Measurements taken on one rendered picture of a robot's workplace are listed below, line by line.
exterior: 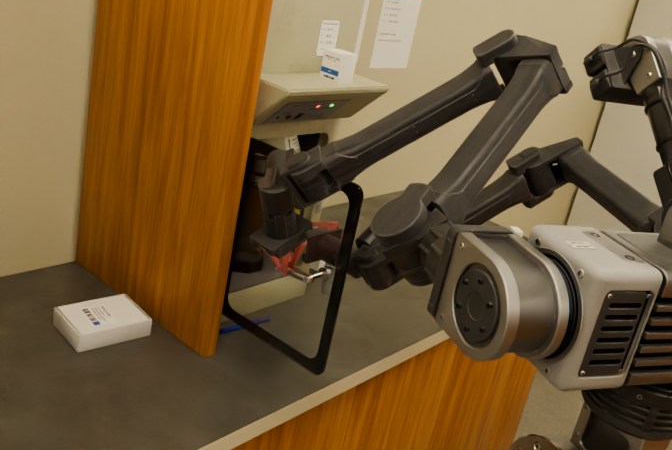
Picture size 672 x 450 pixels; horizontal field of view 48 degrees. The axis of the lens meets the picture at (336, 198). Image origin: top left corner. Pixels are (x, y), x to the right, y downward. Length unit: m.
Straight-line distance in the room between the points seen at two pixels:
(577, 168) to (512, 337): 0.76
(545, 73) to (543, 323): 0.45
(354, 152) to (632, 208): 0.50
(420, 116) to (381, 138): 0.07
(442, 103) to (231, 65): 0.40
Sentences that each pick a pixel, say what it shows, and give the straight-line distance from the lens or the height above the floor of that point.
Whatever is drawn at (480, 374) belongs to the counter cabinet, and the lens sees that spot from 2.35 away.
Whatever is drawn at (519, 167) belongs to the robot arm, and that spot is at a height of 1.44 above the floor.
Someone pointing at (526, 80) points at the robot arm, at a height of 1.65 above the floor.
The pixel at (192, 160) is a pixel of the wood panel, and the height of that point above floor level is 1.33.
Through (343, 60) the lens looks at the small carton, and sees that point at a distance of 1.56.
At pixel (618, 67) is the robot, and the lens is 1.09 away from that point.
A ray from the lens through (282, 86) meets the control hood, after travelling 1.43.
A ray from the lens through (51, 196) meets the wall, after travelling 1.86.
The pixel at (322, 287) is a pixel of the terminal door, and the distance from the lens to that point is 1.43.
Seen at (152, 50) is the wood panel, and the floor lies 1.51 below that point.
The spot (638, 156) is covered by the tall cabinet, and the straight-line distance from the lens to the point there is 4.37.
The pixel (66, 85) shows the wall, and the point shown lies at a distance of 1.79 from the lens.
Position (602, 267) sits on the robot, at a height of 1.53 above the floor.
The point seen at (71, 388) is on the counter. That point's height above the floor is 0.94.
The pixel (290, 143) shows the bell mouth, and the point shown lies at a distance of 1.68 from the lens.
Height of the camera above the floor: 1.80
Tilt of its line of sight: 19 degrees down
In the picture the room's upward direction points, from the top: 12 degrees clockwise
